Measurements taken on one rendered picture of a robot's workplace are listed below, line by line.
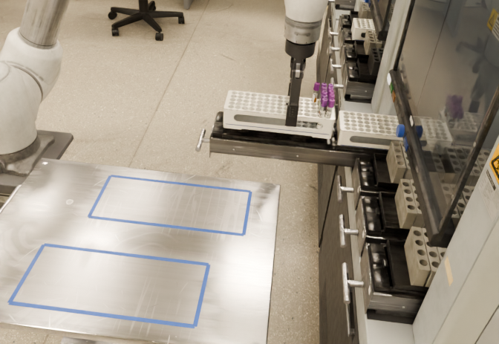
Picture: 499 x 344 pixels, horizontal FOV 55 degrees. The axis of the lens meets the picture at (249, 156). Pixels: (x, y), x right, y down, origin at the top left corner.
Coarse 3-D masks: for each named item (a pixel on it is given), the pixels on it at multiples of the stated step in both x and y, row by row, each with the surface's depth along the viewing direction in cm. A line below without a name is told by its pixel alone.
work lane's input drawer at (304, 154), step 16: (224, 128) 136; (224, 144) 133; (240, 144) 133; (256, 144) 132; (272, 144) 132; (288, 144) 132; (304, 144) 132; (320, 144) 131; (336, 144) 131; (304, 160) 134; (320, 160) 133; (336, 160) 133; (352, 160) 132
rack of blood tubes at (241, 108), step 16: (240, 96) 134; (256, 96) 134; (272, 96) 135; (288, 96) 135; (224, 112) 129; (240, 112) 128; (256, 112) 128; (272, 112) 130; (304, 112) 129; (240, 128) 131; (256, 128) 131; (272, 128) 130; (288, 128) 130; (304, 128) 129
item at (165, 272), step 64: (64, 192) 110; (128, 192) 111; (192, 192) 113; (256, 192) 114; (0, 256) 95; (64, 256) 96; (128, 256) 97; (192, 256) 98; (256, 256) 98; (0, 320) 84; (64, 320) 85; (128, 320) 85; (192, 320) 86; (256, 320) 87
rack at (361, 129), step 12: (348, 120) 133; (360, 120) 133; (372, 120) 135; (384, 120) 134; (396, 120) 133; (348, 132) 129; (360, 132) 128; (372, 132) 128; (384, 132) 129; (348, 144) 131; (360, 144) 131; (372, 144) 130; (384, 144) 134
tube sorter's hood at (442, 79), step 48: (432, 0) 101; (480, 0) 75; (432, 48) 98; (480, 48) 74; (432, 96) 94; (480, 96) 72; (432, 144) 91; (480, 144) 70; (432, 192) 88; (432, 240) 83
